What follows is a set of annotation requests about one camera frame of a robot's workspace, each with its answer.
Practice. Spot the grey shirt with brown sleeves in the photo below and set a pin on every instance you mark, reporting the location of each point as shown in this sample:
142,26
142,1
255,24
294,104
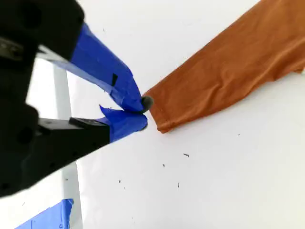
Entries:
226,71

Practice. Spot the grey table edge strip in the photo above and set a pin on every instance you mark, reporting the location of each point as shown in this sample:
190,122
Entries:
60,95

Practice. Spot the blue tape strip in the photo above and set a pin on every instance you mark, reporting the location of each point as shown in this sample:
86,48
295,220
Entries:
47,217

